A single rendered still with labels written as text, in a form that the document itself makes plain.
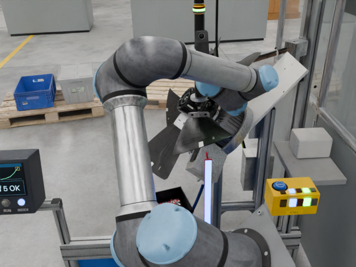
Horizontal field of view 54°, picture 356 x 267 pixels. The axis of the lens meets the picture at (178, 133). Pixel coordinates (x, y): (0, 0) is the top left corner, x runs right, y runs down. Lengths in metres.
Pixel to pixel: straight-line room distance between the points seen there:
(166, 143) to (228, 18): 5.65
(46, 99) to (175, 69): 3.56
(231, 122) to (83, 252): 0.79
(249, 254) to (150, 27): 6.32
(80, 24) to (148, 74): 7.75
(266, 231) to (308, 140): 1.04
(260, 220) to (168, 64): 0.41
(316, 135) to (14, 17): 7.76
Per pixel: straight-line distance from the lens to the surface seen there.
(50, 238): 2.75
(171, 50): 0.83
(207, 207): 1.30
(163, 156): 1.56
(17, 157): 1.21
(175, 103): 1.75
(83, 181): 3.20
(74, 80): 4.21
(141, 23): 6.88
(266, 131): 1.68
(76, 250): 1.43
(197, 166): 1.47
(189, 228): 0.68
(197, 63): 0.88
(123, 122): 0.85
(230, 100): 1.12
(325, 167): 1.82
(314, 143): 1.82
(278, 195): 1.24
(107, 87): 0.88
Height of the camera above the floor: 1.84
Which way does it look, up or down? 29 degrees down
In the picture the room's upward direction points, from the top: 2 degrees counter-clockwise
